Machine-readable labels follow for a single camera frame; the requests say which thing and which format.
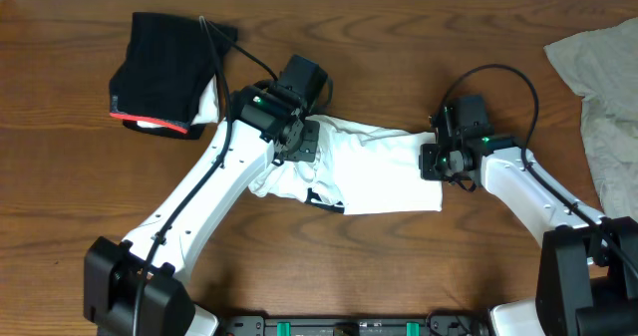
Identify white t-shirt black logo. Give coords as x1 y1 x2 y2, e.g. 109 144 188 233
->
249 115 443 215

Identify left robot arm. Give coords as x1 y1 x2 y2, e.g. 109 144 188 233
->
84 84 320 336

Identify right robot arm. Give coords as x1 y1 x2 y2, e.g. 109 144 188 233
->
419 135 637 335

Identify white folded garment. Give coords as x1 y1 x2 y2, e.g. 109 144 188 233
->
135 77 219 134

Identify black folded garment red trim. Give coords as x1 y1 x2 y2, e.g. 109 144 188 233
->
109 12 238 140

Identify beige khaki shorts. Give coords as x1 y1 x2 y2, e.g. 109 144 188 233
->
544 18 637 218

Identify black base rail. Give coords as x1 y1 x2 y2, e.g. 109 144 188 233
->
214 312 492 336

